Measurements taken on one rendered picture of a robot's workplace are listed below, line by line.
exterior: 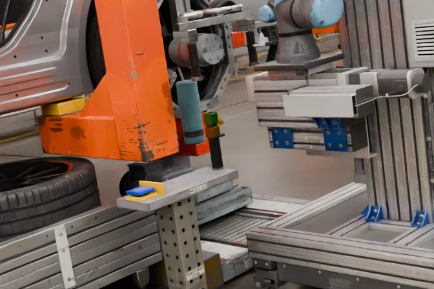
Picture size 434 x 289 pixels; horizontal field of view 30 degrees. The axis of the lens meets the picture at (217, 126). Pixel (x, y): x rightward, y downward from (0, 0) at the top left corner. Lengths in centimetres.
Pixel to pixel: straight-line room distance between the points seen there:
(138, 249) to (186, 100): 66
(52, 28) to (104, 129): 51
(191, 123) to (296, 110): 80
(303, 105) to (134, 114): 65
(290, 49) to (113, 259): 98
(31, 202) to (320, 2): 119
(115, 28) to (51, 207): 67
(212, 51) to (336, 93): 94
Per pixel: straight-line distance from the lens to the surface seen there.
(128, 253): 300
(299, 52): 274
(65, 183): 294
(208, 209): 359
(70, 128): 324
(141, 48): 289
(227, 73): 361
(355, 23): 280
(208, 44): 333
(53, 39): 332
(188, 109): 329
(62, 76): 331
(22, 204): 288
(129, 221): 298
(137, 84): 287
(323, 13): 261
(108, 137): 306
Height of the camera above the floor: 111
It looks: 10 degrees down
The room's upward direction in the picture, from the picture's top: 8 degrees counter-clockwise
